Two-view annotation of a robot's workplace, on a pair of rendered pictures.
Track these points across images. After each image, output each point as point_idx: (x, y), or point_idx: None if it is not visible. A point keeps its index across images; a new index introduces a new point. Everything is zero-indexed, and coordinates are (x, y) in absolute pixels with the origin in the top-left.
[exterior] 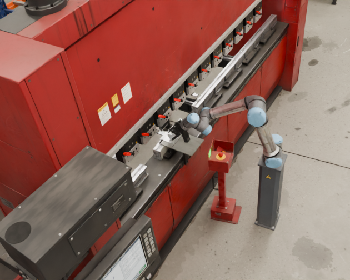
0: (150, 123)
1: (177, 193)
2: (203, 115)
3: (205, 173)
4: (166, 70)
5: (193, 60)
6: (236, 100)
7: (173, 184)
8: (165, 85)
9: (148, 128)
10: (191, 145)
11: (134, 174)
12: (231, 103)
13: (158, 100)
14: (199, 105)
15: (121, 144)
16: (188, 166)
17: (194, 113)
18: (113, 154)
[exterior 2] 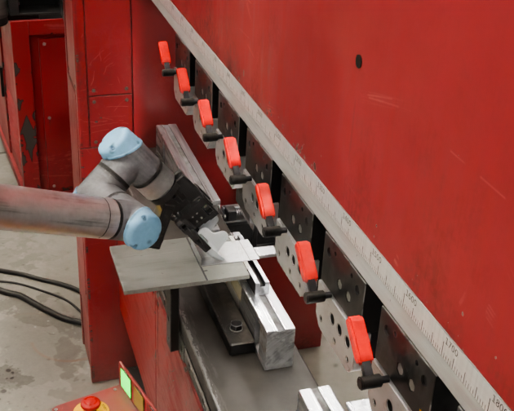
0: (206, 95)
1: (163, 377)
2: (121, 192)
3: None
4: (247, 5)
5: (307, 146)
6: (18, 194)
7: (161, 322)
8: (240, 58)
9: (202, 97)
10: (140, 264)
11: (201, 182)
12: (30, 187)
13: (223, 65)
14: (304, 404)
15: (176, 27)
16: (180, 380)
17: (120, 134)
18: (169, 19)
